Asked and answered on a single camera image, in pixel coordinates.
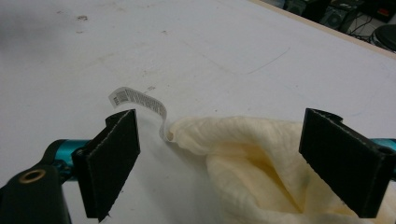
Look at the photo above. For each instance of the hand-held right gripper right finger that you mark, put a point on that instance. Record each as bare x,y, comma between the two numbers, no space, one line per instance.
345,165

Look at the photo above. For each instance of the cream printed muslin cloth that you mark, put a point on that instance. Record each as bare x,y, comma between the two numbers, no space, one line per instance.
249,161

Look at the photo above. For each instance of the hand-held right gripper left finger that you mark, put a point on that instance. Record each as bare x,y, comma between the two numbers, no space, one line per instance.
106,168

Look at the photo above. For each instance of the light blue foam mat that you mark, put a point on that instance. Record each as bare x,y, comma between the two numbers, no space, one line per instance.
199,56

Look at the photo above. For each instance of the black computer tower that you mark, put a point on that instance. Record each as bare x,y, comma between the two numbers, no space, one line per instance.
333,18

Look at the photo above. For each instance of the black round stool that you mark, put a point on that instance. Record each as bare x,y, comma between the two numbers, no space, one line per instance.
386,37

